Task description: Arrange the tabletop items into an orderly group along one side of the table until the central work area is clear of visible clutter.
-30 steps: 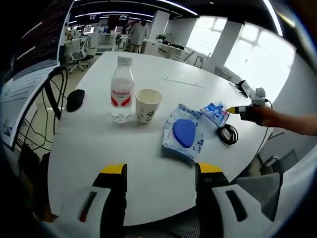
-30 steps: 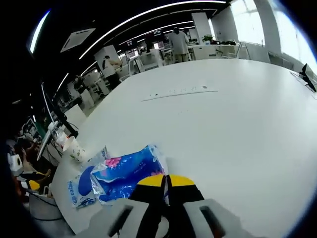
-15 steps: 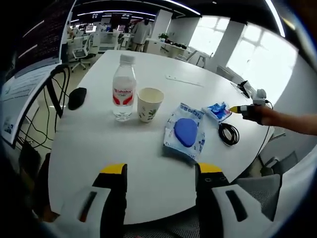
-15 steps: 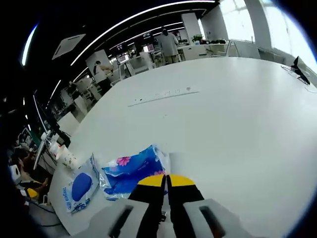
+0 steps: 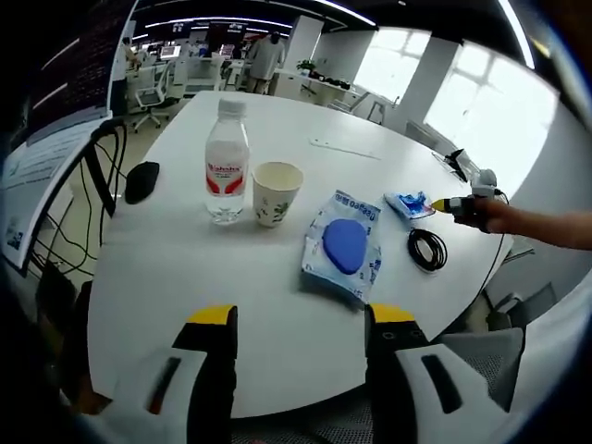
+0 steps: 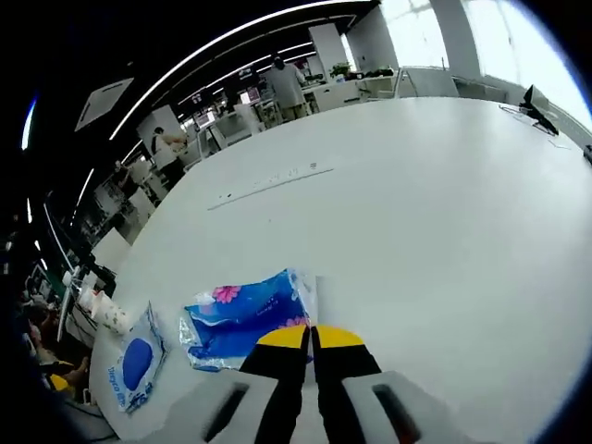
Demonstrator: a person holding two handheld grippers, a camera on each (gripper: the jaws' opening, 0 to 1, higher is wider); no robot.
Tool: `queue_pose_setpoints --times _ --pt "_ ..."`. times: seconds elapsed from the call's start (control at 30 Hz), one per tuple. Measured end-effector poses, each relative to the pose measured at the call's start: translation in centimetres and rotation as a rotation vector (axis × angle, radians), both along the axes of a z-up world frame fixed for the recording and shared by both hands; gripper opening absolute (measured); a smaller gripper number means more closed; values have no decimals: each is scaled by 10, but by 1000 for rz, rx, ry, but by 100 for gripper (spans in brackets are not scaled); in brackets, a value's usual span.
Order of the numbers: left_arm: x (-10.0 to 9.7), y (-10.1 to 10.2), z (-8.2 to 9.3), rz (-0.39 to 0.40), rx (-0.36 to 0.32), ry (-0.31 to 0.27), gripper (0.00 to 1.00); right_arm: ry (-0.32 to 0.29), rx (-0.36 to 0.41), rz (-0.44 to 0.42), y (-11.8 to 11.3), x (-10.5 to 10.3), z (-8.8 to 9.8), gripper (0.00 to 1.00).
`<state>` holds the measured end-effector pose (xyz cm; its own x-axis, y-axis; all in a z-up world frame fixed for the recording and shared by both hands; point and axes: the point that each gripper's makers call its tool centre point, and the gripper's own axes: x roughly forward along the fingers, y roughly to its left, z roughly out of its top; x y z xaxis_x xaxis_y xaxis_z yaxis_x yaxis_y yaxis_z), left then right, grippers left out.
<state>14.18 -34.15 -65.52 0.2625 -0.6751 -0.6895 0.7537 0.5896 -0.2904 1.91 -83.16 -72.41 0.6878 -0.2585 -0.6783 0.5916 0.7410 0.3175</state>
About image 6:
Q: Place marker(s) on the potted plant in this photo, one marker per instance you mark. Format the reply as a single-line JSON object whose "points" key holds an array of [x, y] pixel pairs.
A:
{"points": [[341, 70]]}

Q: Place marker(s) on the ceiling air vent panel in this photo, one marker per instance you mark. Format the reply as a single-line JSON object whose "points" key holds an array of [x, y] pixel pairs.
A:
{"points": [[104, 104]]}

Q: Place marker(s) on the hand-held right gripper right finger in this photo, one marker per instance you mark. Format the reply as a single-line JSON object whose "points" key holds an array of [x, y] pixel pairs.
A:
{"points": [[342, 370]]}

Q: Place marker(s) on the white table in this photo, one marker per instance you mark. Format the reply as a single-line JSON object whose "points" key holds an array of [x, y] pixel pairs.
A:
{"points": [[393, 208]]}

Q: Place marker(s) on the person's left hand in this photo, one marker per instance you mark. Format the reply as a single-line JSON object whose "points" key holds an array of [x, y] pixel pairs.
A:
{"points": [[79, 370]]}

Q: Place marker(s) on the blue and white packet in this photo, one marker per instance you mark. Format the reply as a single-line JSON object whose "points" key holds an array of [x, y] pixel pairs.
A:
{"points": [[138, 361]]}

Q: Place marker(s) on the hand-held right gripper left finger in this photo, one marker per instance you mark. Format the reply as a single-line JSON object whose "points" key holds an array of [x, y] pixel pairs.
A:
{"points": [[282, 370]]}

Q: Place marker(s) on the black tablet stand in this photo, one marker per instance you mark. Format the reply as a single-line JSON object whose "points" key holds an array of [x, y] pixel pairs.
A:
{"points": [[536, 111]]}

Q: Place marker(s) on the white paper cup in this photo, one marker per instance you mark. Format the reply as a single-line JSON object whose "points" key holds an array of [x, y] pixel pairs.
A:
{"points": [[108, 314]]}

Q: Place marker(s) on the blue tissue packet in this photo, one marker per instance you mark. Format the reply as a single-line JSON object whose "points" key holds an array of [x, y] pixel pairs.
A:
{"points": [[240, 319]]}

